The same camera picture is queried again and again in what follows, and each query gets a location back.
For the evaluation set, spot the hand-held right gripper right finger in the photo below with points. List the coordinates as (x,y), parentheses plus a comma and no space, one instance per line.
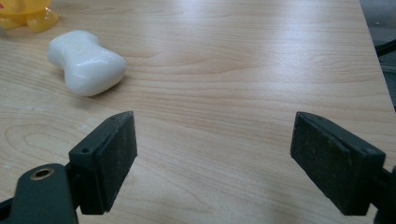
(336,161)

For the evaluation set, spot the white bone-shaped toy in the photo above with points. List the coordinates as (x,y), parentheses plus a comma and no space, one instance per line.
(87,62)

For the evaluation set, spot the yellow rubber duck toy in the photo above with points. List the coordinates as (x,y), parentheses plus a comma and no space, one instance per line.
(26,14)

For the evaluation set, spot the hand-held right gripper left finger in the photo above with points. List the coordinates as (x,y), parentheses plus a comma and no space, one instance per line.
(104,161)

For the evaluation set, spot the black metal stand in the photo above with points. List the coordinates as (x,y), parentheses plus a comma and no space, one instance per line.
(386,49)

